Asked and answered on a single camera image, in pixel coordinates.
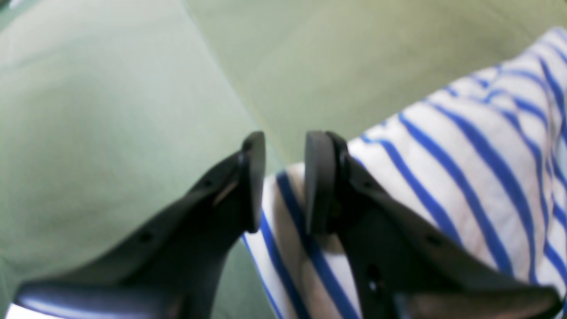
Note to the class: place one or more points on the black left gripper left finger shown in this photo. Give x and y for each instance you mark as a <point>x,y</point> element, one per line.
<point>170,267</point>

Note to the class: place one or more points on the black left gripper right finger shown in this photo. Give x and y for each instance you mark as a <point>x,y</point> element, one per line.
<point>402,266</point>

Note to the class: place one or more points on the blue white striped t-shirt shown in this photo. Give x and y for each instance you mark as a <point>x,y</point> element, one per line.
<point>483,159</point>

